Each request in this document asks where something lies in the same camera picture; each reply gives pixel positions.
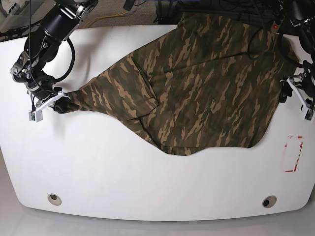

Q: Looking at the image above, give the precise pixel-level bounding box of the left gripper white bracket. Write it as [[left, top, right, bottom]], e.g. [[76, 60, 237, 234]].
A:
[[279, 72, 315, 110]]

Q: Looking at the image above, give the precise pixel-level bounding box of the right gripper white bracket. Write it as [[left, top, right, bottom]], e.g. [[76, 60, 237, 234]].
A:
[[26, 83, 71, 114]]

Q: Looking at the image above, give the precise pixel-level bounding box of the camouflage T-shirt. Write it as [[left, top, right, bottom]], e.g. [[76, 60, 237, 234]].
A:
[[57, 13, 296, 155]]

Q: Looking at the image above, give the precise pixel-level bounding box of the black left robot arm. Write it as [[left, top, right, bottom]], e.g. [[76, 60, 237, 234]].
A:
[[277, 0, 315, 112]]

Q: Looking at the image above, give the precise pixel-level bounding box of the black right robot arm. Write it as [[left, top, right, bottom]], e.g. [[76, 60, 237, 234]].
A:
[[10, 0, 98, 122]]

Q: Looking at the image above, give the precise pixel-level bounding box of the red tape rectangle marking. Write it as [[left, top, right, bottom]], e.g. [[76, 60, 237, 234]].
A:
[[282, 136, 304, 173]]

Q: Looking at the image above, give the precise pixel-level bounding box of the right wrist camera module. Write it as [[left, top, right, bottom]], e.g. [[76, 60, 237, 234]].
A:
[[29, 111, 43, 122]]

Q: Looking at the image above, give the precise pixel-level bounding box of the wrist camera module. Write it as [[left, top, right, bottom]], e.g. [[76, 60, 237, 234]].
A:
[[303, 107, 315, 122], [29, 111, 43, 122]]

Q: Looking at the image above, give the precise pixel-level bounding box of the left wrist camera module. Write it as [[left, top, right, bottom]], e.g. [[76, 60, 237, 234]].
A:
[[303, 107, 315, 122]]

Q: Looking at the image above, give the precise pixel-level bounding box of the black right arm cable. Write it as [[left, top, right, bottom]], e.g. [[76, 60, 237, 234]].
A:
[[24, 0, 76, 83]]

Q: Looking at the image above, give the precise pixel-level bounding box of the black power strip red switch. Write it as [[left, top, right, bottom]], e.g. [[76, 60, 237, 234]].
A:
[[271, 21, 281, 33]]

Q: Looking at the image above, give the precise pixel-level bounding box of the left table cable grommet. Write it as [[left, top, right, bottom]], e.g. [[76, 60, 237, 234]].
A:
[[47, 193, 62, 206]]

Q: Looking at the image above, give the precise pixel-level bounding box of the table cable grommet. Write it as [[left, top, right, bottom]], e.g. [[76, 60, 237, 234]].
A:
[[262, 195, 277, 208], [47, 193, 62, 206]]

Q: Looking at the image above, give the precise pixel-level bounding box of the yellow cable on floor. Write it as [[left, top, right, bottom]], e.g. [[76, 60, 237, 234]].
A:
[[84, 7, 128, 29]]

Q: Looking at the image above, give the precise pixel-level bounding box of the right table cable grommet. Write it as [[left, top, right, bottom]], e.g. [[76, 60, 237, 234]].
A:
[[262, 195, 277, 208]]

